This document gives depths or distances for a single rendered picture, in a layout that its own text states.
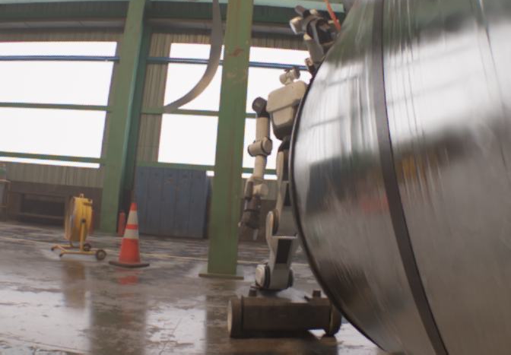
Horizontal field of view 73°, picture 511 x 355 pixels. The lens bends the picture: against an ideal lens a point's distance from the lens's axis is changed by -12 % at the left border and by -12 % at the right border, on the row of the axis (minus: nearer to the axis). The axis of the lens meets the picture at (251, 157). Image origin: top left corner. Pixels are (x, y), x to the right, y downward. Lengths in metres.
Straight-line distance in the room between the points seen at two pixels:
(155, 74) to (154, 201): 3.93
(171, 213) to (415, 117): 10.27
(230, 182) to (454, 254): 3.86
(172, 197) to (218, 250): 6.53
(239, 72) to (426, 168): 4.12
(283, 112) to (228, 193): 2.13
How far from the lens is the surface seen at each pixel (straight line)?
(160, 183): 10.63
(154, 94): 11.96
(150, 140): 11.62
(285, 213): 2.10
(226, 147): 4.17
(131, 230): 4.49
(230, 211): 4.10
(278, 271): 2.24
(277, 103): 2.15
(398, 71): 0.37
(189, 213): 10.46
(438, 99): 0.30
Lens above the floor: 0.61
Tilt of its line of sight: 9 degrees up
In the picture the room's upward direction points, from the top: 3 degrees clockwise
